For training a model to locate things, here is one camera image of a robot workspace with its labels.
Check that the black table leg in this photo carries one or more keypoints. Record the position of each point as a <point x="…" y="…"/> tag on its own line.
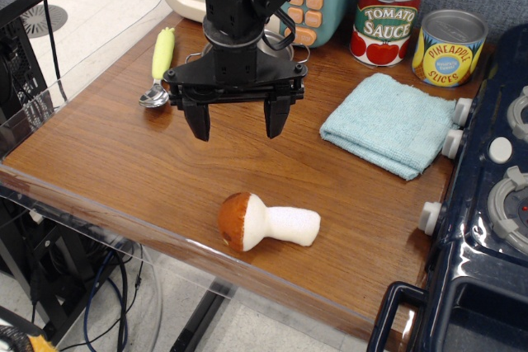
<point x="198" y="323"/>

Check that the dark blue toy stove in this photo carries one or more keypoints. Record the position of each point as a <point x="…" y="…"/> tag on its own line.
<point x="475" y="296"/>

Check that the pineapple slices toy can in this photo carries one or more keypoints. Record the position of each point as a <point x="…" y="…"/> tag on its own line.
<point x="448" y="47"/>

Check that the white stove knob middle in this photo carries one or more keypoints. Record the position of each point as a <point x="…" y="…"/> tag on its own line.
<point x="452" y="143"/>

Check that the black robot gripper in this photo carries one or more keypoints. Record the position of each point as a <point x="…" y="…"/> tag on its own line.
<point x="212" y="79"/>

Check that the small steel toy pot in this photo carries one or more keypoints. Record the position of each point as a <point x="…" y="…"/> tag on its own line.
<point x="284" y="53"/>

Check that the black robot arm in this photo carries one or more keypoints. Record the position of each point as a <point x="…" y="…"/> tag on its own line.
<point x="244" y="17"/>

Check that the light blue folded cloth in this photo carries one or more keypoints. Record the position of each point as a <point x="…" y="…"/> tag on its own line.
<point x="392" y="125"/>

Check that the brown white plush mushroom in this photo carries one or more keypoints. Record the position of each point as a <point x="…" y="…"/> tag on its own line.
<point x="244" y="221"/>

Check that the white stove knob lower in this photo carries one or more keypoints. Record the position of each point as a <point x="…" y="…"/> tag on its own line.
<point x="429" y="217"/>

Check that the tomato sauce toy can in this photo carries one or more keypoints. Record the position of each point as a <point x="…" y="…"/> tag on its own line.
<point x="382" y="30"/>

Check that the white stove knob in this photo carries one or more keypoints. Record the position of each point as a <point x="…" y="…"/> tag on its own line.
<point x="452" y="143"/>
<point x="429" y="217"/>
<point x="461" y="112"/>

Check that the white stove knob upper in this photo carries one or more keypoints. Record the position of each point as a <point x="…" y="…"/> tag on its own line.
<point x="461" y="112"/>

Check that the spoon with green handle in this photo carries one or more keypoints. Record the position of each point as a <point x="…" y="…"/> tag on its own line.
<point x="156" y="95"/>

